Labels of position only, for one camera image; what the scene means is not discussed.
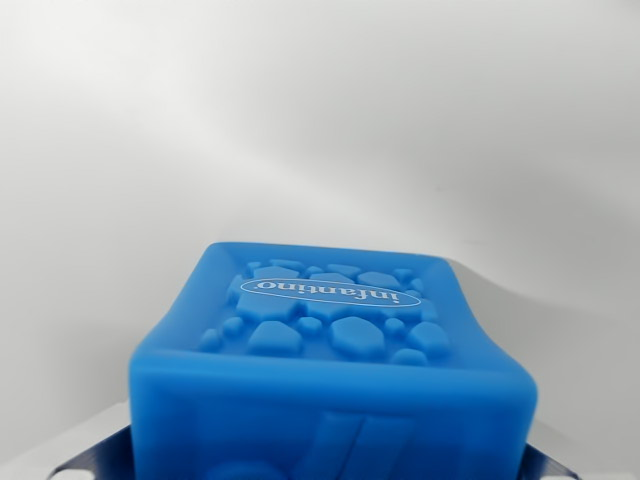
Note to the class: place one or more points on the blue soft embossed cube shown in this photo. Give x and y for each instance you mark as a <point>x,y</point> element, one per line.
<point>330,390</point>

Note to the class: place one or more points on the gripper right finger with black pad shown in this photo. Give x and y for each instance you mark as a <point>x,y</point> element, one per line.
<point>542,462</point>

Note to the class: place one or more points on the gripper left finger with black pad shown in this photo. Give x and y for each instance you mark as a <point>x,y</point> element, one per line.
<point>100,457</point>

